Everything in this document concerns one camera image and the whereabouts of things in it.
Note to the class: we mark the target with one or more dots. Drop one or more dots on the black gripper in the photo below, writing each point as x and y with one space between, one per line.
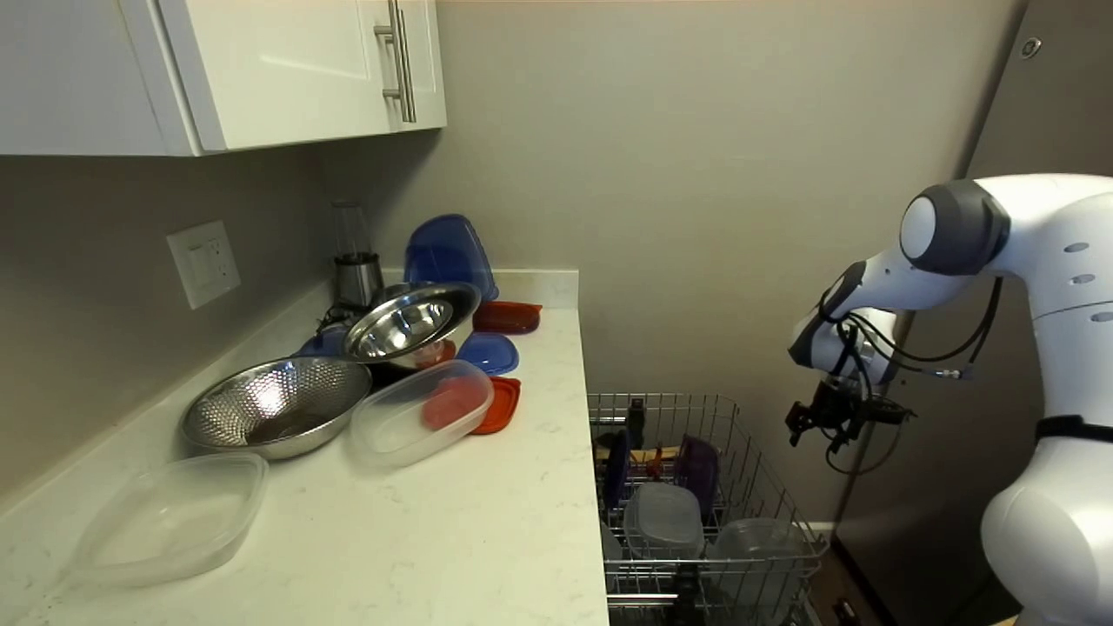
854 407

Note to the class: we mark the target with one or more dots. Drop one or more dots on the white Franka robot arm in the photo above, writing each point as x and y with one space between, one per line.
1053 291

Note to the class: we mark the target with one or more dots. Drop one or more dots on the purple cup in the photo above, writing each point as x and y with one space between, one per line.
699 470

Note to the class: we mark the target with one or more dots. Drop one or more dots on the clear round plastic bowl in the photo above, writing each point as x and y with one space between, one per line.
754 569

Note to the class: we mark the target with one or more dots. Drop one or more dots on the orange wooden utensil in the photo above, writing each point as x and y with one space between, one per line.
650 459

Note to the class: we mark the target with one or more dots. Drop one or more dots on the clear square food container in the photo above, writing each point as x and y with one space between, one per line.
660 519

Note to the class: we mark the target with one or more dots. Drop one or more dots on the black kitchen item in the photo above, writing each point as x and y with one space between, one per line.
614 456

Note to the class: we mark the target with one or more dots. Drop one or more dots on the red plastic lid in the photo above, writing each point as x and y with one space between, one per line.
503 404

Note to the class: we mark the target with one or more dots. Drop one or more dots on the red plastic container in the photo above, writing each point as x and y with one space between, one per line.
507 315

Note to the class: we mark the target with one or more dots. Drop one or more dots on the blue plastic lid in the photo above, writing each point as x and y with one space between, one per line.
491 351

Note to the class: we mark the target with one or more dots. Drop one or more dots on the tall blue plastic container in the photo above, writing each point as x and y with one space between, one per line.
451 253

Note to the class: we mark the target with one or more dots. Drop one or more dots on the clear container with red inside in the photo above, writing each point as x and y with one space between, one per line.
401 429

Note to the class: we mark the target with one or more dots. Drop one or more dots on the small steel mixing bowl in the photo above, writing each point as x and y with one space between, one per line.
403 322

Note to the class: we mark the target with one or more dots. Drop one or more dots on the steel cup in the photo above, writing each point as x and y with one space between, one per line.
360 279

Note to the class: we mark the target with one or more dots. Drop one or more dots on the large steel mixing bowl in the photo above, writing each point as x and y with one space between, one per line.
273 404

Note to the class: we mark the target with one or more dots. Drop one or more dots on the empty clear plastic container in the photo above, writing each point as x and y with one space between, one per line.
174 522

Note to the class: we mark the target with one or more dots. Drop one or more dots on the white wall switch plate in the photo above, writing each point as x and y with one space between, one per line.
204 265

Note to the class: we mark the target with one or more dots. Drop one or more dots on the white wall cabinet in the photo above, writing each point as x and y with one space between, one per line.
279 69

